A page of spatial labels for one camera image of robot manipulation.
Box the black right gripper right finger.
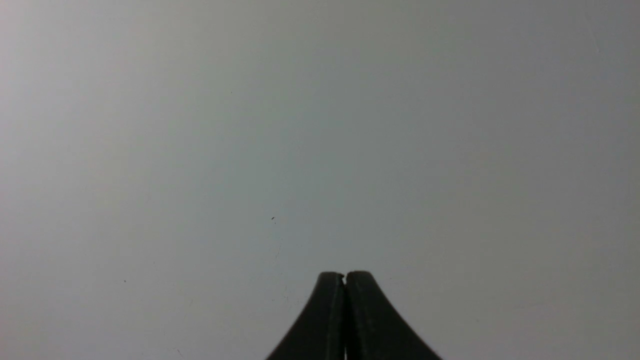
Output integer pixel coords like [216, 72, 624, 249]
[345, 271, 441, 360]

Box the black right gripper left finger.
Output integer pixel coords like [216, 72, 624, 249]
[267, 272, 346, 360]

